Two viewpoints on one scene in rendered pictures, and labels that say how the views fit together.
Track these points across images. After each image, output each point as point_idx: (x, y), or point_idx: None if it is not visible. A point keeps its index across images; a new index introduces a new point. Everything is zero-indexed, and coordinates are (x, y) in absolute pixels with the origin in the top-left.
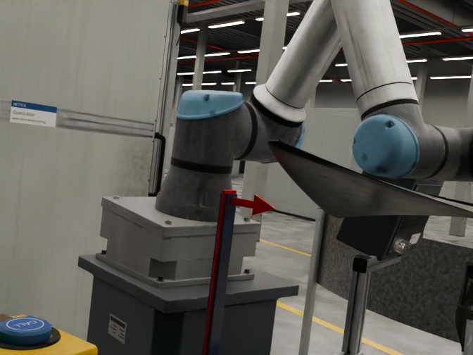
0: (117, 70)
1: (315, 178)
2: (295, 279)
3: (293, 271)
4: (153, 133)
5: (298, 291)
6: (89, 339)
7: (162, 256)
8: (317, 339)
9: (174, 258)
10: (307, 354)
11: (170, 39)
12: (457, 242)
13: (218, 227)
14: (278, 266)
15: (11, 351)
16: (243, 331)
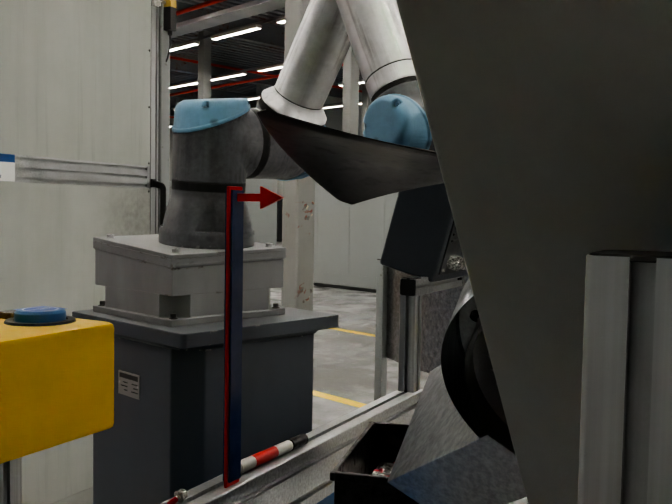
0: (90, 100)
1: (314, 153)
2: (365, 368)
3: (362, 359)
4: (148, 180)
5: (370, 383)
6: None
7: (172, 290)
8: None
9: (187, 291)
10: None
11: (157, 53)
12: None
13: (226, 226)
14: (340, 355)
15: (32, 327)
16: (277, 371)
